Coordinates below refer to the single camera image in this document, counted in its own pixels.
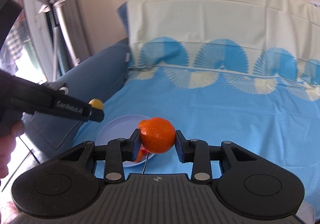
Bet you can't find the tan longan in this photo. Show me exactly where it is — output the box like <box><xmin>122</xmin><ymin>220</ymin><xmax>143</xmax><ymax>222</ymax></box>
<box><xmin>88</xmin><ymin>99</ymin><xmax>104</xmax><ymax>110</ymax></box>

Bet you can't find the small orange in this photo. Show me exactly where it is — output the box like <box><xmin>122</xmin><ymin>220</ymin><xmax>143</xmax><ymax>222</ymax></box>
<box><xmin>138</xmin><ymin>117</ymin><xmax>176</xmax><ymax>154</ymax></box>

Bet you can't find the left hand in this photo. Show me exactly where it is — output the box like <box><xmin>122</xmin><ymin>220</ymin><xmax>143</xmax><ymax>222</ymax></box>
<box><xmin>0</xmin><ymin>121</ymin><xmax>25</xmax><ymax>179</ymax></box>

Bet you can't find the lavender plate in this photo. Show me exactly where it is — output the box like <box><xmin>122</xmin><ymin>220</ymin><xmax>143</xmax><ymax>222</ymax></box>
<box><xmin>96</xmin><ymin>114</ymin><xmax>156</xmax><ymax>169</ymax></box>

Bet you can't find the blue sofa armrest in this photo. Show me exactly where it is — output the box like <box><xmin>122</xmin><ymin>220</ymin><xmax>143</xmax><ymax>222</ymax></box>
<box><xmin>22</xmin><ymin>38</ymin><xmax>130</xmax><ymax>159</ymax></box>

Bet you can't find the grey curtain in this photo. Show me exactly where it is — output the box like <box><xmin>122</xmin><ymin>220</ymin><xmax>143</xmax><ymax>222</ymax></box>
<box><xmin>47</xmin><ymin>0</ymin><xmax>92</xmax><ymax>79</ymax></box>

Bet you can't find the blue fan-pattern tablecloth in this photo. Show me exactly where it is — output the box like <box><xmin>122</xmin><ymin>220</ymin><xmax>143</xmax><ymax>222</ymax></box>
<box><xmin>72</xmin><ymin>0</ymin><xmax>320</xmax><ymax>180</ymax></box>

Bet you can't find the white window frame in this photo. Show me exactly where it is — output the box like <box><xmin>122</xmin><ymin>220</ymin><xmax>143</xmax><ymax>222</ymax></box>
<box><xmin>23</xmin><ymin>0</ymin><xmax>53</xmax><ymax>81</ymax></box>

